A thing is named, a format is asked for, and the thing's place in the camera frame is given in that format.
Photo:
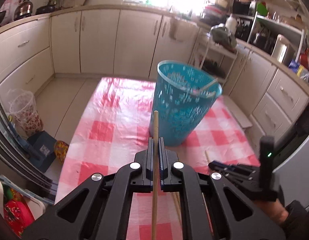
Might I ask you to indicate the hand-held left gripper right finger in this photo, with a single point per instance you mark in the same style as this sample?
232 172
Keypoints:
161 165

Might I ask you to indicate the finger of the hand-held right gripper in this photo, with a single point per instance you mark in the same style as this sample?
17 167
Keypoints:
247 180
219 165

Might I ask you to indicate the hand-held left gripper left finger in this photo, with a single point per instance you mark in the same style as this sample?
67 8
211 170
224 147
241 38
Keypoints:
150 160

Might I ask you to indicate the wooden chopstick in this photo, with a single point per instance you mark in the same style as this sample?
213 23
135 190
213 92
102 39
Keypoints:
156 125
205 205
175 205
208 156
207 85
179 205

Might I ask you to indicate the blue perforated plastic basket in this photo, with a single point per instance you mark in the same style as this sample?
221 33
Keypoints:
179 110

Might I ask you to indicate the person's right forearm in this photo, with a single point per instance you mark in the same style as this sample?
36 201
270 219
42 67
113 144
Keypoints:
274 212

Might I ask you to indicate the red checked tablecloth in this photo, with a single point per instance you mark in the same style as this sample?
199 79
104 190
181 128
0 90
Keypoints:
107 130

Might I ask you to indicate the cream kitchen cabinet run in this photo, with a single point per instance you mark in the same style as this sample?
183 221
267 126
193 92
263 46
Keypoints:
99 40
274 90

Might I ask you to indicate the colourful patterned slipper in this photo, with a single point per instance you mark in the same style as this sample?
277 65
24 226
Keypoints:
61 152

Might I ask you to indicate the blue snack packet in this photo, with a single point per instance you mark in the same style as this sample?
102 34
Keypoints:
295 67

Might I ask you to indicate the blue box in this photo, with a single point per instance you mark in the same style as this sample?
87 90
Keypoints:
42 150

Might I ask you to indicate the white shelf rack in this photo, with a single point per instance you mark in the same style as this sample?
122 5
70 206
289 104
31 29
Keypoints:
219 55

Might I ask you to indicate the silver canister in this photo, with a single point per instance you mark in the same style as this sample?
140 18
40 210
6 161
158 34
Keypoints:
283 47

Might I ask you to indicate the grey-green bag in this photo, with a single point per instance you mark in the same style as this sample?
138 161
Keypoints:
223 37

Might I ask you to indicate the clear bin with floral bag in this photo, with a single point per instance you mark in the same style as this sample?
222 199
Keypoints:
25 115

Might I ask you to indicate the white jar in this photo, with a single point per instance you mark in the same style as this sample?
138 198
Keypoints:
232 23

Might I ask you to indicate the red floral bag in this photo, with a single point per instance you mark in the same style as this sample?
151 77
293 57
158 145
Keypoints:
18 215

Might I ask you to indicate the black microwave oven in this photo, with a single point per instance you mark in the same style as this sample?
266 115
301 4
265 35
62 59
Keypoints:
243 6

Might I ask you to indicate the black wok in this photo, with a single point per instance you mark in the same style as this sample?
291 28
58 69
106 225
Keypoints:
45 9

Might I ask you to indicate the copper kettle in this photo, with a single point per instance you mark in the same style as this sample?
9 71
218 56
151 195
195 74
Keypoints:
23 7

